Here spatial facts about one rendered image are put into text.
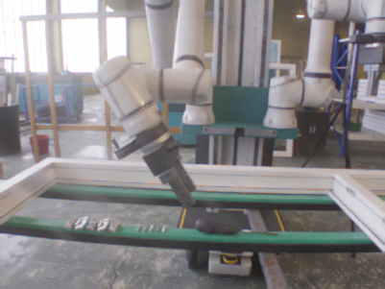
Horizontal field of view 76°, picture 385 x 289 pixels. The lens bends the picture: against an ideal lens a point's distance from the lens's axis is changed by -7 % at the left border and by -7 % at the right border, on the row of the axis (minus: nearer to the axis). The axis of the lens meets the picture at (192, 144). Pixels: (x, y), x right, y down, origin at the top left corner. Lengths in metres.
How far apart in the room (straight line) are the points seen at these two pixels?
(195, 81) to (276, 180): 0.46
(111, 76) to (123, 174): 0.46
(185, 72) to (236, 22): 1.10
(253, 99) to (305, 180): 0.79
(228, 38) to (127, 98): 1.23
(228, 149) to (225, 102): 0.33
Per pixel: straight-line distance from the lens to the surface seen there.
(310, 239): 0.72
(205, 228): 0.66
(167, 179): 0.54
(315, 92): 1.54
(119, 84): 0.56
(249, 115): 1.64
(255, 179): 0.92
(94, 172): 0.98
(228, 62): 1.70
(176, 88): 0.65
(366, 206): 0.84
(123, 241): 0.71
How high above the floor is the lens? 1.24
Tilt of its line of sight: 15 degrees down
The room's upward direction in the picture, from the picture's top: 1 degrees clockwise
